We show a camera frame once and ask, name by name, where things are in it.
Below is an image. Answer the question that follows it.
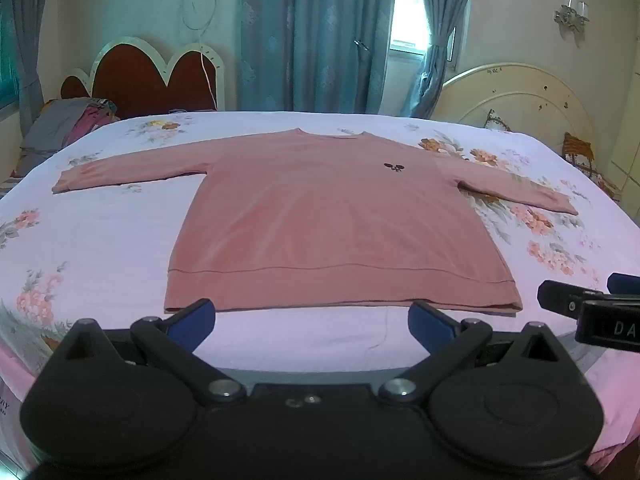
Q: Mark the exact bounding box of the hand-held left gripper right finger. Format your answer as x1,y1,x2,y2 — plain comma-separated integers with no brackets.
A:
377,301,587,406

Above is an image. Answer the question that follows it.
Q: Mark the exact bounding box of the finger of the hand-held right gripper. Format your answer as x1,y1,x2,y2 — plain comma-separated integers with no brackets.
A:
607,272,640,296
537,280,607,319

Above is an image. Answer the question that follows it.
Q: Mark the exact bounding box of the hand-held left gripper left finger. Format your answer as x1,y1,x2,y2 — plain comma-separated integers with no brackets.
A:
47,298,248,407

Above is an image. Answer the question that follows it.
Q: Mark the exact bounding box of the pink long-sleeve sweatshirt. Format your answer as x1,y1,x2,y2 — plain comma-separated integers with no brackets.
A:
51,128,580,317

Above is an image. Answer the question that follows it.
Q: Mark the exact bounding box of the pile of grey and pink clothes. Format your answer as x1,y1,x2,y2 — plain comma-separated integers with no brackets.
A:
19,96,122,157

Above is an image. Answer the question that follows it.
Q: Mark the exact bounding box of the floral bed sheet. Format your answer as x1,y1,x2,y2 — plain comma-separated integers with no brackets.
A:
0,109,640,480

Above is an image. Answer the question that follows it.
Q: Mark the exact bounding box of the orange patterned pillow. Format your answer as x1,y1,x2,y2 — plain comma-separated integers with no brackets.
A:
563,131,623,203

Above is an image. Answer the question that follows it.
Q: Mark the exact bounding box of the cream round headboard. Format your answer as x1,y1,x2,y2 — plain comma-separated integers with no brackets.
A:
441,62,598,153

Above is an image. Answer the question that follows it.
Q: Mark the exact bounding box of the red scalloped headboard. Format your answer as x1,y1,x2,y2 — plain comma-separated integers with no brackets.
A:
60,36,226,121

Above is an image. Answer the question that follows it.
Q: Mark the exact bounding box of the blue patterned curtain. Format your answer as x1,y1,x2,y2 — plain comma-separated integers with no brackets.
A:
9,0,49,128
239,0,402,115
400,0,474,122

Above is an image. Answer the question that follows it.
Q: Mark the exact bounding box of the bright window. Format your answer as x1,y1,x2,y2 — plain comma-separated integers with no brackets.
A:
389,0,432,57

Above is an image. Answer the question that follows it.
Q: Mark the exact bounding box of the glass wall lamp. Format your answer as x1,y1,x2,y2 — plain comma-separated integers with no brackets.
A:
553,0,591,38

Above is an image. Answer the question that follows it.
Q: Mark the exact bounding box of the white charging cable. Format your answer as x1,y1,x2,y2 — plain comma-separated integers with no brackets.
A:
181,0,221,111

